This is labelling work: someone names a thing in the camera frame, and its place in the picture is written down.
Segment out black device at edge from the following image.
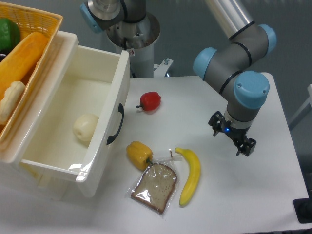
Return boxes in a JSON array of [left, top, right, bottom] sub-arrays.
[[293, 198, 312, 224]]

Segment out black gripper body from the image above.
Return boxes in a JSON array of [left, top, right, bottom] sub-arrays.
[[222, 116, 249, 146]]

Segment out white table leg frame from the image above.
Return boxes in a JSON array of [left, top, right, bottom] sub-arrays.
[[288, 84, 312, 131]]

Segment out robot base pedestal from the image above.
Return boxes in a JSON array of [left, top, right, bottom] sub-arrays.
[[106, 13, 173, 78]]

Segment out white drawer cabinet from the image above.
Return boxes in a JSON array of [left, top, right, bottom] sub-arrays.
[[0, 31, 78, 200]]

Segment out yellow toy bell pepper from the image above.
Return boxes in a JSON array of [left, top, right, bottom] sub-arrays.
[[126, 141, 153, 171]]

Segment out white toy onion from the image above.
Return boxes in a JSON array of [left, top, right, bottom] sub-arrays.
[[73, 114, 99, 142]]

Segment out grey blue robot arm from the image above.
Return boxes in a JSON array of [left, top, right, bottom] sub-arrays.
[[80, 0, 277, 156]]

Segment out black drawer handle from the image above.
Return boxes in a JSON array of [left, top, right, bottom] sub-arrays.
[[106, 102, 124, 145]]

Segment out red toy bell pepper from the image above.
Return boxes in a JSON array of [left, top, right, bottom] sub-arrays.
[[136, 91, 161, 111]]

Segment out yellow toy banana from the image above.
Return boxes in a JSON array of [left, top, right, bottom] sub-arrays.
[[175, 147, 201, 207]]

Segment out dark purple toy eggplant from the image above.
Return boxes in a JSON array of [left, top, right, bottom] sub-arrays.
[[0, 49, 10, 62]]

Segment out yellow wicker basket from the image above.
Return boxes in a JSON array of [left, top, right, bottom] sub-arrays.
[[0, 2, 63, 150]]

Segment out beige toy peanut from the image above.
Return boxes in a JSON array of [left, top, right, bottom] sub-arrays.
[[0, 81, 26, 125]]

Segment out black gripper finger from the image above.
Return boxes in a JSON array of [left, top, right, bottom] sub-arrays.
[[236, 137, 257, 156], [208, 111, 223, 136]]

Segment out bread slice in plastic bag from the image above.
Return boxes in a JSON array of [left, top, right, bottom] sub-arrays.
[[126, 149, 182, 215]]

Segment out orange toy baguette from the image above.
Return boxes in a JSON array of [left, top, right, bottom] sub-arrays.
[[0, 32, 48, 98]]

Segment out white top drawer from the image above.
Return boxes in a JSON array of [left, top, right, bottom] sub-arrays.
[[22, 46, 130, 197]]

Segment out green toy bell pepper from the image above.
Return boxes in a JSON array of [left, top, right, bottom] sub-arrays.
[[0, 18, 20, 50]]

